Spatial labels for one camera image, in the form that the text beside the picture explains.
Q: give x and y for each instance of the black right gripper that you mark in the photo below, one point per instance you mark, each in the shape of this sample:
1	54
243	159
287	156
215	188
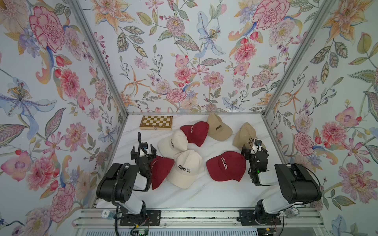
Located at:
254	152

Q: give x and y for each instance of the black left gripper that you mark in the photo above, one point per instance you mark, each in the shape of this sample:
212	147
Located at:
151	156

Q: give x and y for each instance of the red Colorado cap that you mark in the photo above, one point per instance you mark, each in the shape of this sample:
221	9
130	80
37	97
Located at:
228	166

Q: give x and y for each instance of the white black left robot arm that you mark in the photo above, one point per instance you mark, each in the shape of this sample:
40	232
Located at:
121	180

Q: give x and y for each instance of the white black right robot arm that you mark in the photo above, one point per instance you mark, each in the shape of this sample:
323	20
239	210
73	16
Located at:
296	185

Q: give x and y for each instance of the cream cap behind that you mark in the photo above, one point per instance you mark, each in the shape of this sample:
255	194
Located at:
173	144

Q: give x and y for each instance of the tan cap right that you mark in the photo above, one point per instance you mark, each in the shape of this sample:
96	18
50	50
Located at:
245	137

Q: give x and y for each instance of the tan cap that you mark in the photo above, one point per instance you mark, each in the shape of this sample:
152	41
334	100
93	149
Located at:
245	137
218	130

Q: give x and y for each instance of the wooden chessboard box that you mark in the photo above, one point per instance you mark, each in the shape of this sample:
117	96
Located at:
156	123

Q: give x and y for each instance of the cream Colorado cap front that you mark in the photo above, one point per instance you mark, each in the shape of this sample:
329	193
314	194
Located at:
187	167

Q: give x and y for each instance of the tan cap back middle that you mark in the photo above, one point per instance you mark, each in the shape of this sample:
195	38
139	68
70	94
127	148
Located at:
218	130

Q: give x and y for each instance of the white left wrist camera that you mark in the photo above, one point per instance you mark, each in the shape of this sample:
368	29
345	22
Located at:
144	146

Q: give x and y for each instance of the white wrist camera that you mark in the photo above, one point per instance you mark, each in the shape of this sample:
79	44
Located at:
144	146
258	142

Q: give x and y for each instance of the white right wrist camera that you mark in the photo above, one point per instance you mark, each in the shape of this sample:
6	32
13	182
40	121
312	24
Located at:
258	142

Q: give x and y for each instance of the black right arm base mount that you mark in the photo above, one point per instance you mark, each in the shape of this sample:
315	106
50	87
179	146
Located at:
248	217

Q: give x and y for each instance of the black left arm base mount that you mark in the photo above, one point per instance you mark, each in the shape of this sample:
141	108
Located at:
146	217

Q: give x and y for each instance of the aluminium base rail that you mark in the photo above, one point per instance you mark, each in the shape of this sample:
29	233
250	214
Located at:
170	218

